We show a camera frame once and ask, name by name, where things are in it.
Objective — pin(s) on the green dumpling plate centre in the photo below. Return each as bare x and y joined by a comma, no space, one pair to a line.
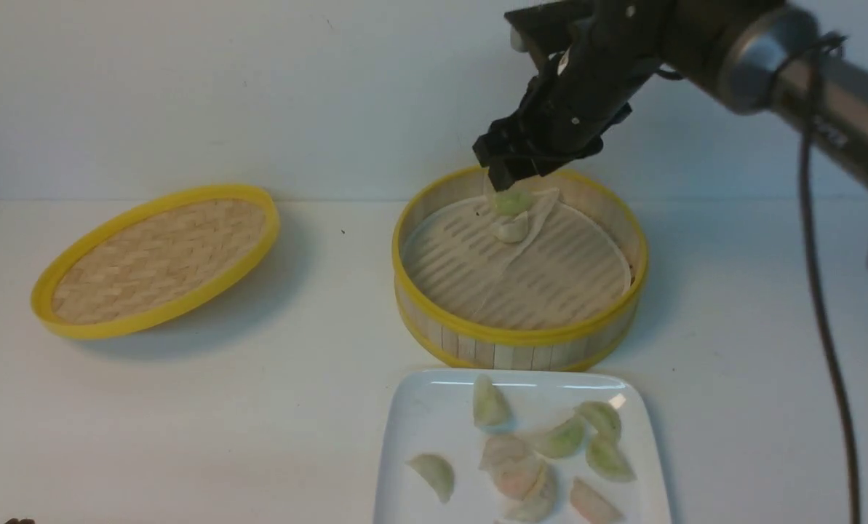
562,441

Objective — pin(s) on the pink dumpling plate centre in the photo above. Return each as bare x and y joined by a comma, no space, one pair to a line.
513,467

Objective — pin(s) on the white dumpling in steamer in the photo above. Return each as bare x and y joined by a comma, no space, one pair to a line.
511,229

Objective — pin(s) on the white steamer liner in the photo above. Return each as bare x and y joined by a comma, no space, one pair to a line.
567,269

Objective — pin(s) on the yellow bamboo steamer lid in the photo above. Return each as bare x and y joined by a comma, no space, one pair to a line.
156,262

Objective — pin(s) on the green dumpling plate right top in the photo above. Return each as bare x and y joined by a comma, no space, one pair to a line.
603,418

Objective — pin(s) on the yellow bamboo steamer basket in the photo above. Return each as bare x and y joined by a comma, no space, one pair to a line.
574,347

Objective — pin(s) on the white square plate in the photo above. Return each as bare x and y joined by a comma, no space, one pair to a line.
431,413

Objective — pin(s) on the pink dumpling plate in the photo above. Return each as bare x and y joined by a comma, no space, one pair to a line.
592,506
513,467

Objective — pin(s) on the pale green dumpling plate left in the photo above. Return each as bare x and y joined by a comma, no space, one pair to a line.
437,472

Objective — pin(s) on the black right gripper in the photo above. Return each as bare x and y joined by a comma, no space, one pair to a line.
591,57

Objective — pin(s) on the pink dumpling plate bottom right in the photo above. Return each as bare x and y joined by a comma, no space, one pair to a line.
592,506

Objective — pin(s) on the pale dumpling plate bottom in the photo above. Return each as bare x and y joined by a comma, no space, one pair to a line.
540,500

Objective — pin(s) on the green dumpling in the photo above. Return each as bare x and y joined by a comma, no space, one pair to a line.
512,202

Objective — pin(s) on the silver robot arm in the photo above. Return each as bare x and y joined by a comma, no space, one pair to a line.
751,56

